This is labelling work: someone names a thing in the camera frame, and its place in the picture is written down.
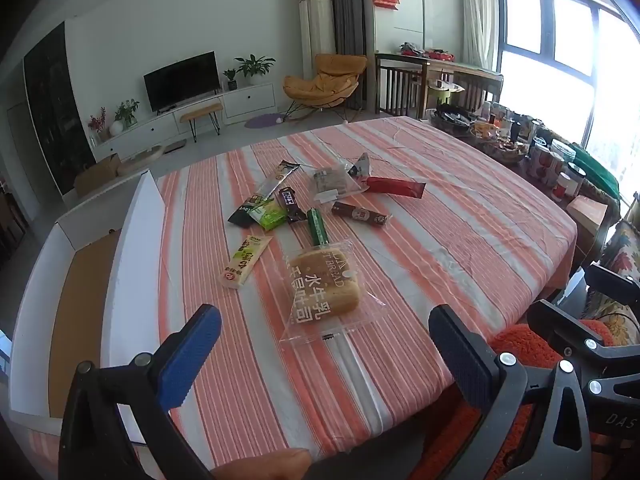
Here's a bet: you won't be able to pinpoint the black television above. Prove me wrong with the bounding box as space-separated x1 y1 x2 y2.
143 50 222 113

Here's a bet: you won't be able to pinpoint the large leafy potted plant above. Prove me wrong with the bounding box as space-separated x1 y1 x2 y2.
234 53 276 86

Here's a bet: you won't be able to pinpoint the brown cardboard box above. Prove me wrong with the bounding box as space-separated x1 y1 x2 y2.
73 153 122 196

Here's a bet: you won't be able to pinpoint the white tv cabinet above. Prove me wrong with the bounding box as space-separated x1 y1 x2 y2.
90 82 277 161

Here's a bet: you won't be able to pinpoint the white cardboard box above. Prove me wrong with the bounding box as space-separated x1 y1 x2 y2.
9 171 166 447

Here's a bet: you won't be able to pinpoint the green sausage stick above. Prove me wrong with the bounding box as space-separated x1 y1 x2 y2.
306 207 331 249

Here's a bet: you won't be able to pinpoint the red snack packet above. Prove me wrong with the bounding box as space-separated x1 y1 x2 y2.
363 175 427 200

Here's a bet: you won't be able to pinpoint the green stool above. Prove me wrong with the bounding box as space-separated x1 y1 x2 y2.
427 82 466 111

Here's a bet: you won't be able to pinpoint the person's left hand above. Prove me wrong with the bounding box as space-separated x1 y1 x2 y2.
214 447 312 480

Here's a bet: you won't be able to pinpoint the grey curtain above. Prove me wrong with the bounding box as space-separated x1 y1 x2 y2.
317 0 369 111

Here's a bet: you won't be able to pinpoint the yellow-green snack packet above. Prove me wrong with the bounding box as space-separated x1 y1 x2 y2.
221 234 273 291

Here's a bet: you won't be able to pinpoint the dark display cabinet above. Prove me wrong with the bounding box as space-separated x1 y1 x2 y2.
23 22 96 196

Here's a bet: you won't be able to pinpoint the small white snack packet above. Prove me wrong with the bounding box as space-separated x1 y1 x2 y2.
347 152 371 181

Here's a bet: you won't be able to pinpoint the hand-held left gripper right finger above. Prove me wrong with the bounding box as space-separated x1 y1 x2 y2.
428 304 593 480

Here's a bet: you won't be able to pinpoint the clear bread packet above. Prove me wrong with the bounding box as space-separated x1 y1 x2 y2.
278 240 387 346

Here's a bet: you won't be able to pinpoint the red flowers in vase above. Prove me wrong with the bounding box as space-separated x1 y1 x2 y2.
87 107 110 142

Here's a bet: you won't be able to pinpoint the cluster of jars and bottles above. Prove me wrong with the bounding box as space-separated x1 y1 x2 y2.
427 99 588 202

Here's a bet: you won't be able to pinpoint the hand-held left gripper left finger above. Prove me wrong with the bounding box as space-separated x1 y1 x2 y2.
59 304 223 480

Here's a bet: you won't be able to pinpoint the dark purple snack packet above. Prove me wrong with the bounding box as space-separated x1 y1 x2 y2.
278 187 307 225

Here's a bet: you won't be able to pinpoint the covered tower air conditioner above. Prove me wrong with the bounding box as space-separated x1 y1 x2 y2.
297 0 337 69

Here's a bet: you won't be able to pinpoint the orange striped tablecloth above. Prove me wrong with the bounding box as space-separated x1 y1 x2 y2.
30 115 579 480

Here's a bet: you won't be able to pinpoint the yellow lounge chair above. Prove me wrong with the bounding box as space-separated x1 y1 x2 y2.
282 53 369 121

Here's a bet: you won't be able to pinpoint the floral sofa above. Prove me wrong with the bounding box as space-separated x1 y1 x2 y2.
580 219 640 346

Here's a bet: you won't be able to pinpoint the brown snack bar packet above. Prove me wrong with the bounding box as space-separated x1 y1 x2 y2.
330 201 393 229

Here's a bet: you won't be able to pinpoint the green cloth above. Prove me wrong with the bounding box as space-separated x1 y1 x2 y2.
569 142 621 199

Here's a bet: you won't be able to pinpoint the orange box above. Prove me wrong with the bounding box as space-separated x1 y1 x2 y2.
567 194 609 256

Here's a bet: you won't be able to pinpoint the white curtain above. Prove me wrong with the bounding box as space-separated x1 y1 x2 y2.
459 0 504 71

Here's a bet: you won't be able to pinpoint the light green snack packet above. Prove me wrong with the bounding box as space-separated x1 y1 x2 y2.
248 198 287 232

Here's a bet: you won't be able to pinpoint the wooden stool with metal legs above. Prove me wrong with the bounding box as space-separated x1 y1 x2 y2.
178 102 225 144

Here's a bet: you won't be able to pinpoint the orange fuzzy cushion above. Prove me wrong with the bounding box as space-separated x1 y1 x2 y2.
414 324 616 480

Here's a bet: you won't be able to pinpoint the large window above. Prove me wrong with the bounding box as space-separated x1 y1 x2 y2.
492 0 640 201

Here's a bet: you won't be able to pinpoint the plant in white vase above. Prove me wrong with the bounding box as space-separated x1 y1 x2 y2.
109 98 141 137

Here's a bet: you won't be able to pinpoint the purple rug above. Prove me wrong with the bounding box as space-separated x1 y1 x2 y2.
244 112 286 130

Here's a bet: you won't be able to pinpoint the clear brown biscuit packet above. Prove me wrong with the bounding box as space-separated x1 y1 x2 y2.
312 160 369 204

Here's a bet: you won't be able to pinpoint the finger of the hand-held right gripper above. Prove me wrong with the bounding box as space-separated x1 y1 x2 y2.
526 299 640 401
582 261 640 295

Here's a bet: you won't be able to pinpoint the long black snack packet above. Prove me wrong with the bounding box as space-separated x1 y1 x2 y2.
227 159 301 225

